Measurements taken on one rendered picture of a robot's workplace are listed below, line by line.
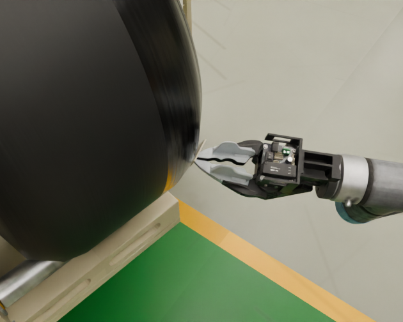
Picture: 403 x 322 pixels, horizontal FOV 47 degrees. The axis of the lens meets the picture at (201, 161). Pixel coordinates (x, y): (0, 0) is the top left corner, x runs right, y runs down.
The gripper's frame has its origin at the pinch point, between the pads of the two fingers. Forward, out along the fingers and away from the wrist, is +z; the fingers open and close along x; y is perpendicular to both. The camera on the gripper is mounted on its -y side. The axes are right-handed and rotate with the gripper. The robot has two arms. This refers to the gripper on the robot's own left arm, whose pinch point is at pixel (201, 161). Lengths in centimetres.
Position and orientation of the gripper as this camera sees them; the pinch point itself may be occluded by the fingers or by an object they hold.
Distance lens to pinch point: 72.1
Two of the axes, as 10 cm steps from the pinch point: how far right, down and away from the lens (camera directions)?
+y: 0.9, -2.9, -9.5
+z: -9.9, -1.5, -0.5
